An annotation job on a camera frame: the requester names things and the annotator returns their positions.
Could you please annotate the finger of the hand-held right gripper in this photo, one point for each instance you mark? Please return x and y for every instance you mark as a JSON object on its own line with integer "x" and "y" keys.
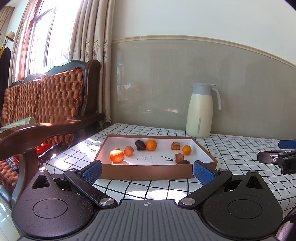
{"x": 288, "y": 144}
{"x": 268, "y": 157}

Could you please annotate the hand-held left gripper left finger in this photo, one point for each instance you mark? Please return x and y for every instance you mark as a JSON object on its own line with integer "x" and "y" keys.
{"x": 92, "y": 172}

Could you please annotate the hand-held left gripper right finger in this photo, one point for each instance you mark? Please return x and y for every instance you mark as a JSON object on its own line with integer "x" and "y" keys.
{"x": 203, "y": 172}

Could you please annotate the small round orange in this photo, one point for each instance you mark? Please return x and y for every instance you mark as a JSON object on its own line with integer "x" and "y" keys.
{"x": 186, "y": 150}
{"x": 151, "y": 145}

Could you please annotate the brown cut fruit piece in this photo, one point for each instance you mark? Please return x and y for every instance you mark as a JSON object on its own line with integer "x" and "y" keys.
{"x": 178, "y": 157}

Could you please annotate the large orange tangerine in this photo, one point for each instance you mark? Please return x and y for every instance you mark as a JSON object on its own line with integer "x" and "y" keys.
{"x": 116, "y": 155}

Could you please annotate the brownish orange fruit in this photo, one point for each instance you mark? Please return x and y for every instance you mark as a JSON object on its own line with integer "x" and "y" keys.
{"x": 175, "y": 146}

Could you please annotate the small orange fruit piece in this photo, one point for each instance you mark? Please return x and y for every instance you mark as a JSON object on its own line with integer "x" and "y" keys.
{"x": 128, "y": 150}

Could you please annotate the brown cardboard box tray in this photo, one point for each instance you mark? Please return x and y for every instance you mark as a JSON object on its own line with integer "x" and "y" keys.
{"x": 161, "y": 148}

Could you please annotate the white checkered tablecloth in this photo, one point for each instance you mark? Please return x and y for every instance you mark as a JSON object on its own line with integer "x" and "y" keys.
{"x": 242, "y": 150}

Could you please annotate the red plastic bag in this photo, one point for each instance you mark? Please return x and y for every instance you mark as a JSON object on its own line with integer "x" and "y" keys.
{"x": 42, "y": 148}

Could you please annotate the cream thermos jug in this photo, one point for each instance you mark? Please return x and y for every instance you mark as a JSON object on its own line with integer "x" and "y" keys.
{"x": 198, "y": 111}

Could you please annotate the light green cup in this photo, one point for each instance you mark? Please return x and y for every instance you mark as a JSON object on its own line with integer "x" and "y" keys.
{"x": 26, "y": 121}

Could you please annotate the wooden sofa with orange cushions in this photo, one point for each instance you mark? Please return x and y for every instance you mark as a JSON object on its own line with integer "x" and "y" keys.
{"x": 57, "y": 92}

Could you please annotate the dark hanging clothing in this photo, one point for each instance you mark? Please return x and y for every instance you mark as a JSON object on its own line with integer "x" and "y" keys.
{"x": 4, "y": 69}

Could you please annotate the beige curtain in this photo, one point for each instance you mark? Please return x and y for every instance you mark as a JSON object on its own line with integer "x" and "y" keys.
{"x": 92, "y": 34}

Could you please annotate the window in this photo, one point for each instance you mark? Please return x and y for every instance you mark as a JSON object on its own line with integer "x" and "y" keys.
{"x": 53, "y": 34}

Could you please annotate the straw hat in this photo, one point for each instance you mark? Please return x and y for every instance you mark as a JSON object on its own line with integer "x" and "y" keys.
{"x": 10, "y": 36}

